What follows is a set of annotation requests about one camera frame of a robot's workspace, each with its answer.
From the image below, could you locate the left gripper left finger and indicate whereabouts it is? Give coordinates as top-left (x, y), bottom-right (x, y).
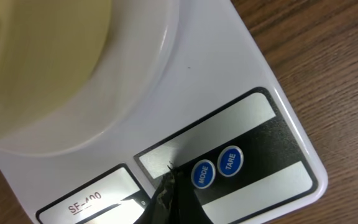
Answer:
top-left (135, 167), bottom-right (178, 224)

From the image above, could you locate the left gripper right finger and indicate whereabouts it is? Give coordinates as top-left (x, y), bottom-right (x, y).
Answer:
top-left (174, 169), bottom-right (212, 224)

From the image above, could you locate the white digital kitchen scale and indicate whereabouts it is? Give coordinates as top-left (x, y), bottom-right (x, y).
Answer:
top-left (0, 1), bottom-right (328, 223)

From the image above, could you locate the yellow bowl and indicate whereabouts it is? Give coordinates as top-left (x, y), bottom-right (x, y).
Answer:
top-left (0, 0), bottom-right (114, 131)

